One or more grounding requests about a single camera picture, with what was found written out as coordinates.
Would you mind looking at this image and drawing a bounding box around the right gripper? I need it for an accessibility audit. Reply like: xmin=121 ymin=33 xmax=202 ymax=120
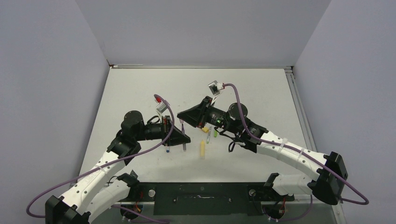
xmin=178 ymin=96 xmax=239 ymax=134

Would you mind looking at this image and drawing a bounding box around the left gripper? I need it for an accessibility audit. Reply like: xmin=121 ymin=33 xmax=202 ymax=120
xmin=134 ymin=115 xmax=190 ymax=146

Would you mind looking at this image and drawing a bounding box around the purple pen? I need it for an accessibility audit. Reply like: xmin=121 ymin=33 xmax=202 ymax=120
xmin=181 ymin=122 xmax=187 ymax=152

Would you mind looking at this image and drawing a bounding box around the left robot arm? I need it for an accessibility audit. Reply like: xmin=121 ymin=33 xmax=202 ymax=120
xmin=45 ymin=111 xmax=191 ymax=224

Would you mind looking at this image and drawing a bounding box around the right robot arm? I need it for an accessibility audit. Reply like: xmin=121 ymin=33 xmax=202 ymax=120
xmin=177 ymin=96 xmax=348 ymax=205

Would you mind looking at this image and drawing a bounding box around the yellow highlighter pen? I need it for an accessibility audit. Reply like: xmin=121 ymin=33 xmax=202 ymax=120
xmin=199 ymin=140 xmax=206 ymax=159

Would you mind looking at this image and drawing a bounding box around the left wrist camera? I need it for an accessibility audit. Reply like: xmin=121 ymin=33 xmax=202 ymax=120
xmin=156 ymin=102 xmax=168 ymax=114

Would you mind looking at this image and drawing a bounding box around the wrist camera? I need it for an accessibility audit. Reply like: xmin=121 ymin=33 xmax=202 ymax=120
xmin=208 ymin=80 xmax=224 ymax=96
xmin=156 ymin=102 xmax=168 ymax=114

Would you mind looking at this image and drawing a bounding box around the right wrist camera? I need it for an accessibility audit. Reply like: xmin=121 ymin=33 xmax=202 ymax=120
xmin=208 ymin=80 xmax=224 ymax=96

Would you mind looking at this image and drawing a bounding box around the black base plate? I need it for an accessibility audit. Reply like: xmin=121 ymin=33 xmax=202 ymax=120
xmin=121 ymin=182 xmax=295 ymax=216

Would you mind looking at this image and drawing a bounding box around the aluminium frame rail back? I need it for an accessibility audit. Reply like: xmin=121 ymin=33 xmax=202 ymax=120
xmin=110 ymin=64 xmax=293 ymax=70

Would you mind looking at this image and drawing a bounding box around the aluminium frame rail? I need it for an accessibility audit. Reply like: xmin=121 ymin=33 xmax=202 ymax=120
xmin=284 ymin=66 xmax=344 ymax=205
xmin=110 ymin=64 xmax=293 ymax=70

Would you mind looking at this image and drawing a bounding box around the aluminium frame rail right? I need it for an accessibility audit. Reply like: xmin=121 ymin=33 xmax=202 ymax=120
xmin=284 ymin=66 xmax=344 ymax=205

